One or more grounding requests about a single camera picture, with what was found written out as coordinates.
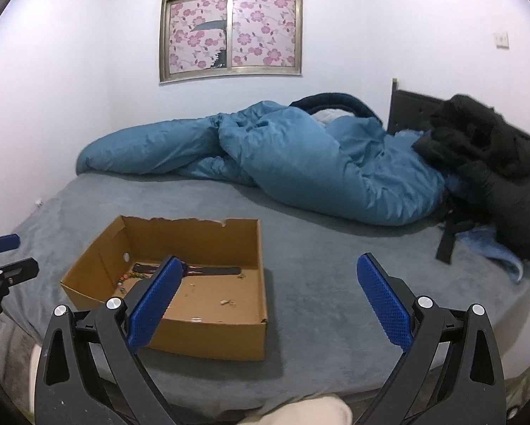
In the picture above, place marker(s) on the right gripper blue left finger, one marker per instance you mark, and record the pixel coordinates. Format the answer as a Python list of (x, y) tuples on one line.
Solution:
[(148, 300)]

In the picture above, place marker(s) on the white wall switch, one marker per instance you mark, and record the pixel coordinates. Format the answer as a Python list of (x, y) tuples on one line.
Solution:
[(501, 40)]

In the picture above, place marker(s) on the black clothes pile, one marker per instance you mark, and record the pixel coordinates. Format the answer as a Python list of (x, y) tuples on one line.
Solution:
[(486, 162)]

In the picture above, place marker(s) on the light blue towel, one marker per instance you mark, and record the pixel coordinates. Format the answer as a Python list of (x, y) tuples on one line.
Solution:
[(482, 241)]

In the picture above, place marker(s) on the floral covered window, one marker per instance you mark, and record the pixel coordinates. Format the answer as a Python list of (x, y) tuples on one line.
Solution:
[(220, 38)]

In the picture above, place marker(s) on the black headboard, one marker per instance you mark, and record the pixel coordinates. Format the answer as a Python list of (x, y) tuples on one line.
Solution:
[(410, 110)]

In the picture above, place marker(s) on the beige blanket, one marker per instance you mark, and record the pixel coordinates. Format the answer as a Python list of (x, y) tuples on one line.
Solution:
[(322, 410)]

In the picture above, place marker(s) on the blue duvet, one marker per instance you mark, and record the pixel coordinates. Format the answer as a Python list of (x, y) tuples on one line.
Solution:
[(328, 153)]

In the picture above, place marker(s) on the brown cardboard box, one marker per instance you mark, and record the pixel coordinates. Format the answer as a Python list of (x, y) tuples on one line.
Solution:
[(195, 324)]

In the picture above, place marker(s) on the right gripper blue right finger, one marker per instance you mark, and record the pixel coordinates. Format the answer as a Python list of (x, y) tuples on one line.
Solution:
[(391, 300)]

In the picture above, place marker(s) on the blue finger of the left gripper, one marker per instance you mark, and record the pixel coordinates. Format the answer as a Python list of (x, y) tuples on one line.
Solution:
[(18, 272), (1, 243)]

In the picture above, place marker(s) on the purple black kids smartwatch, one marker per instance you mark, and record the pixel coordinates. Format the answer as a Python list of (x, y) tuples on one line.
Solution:
[(189, 270)]

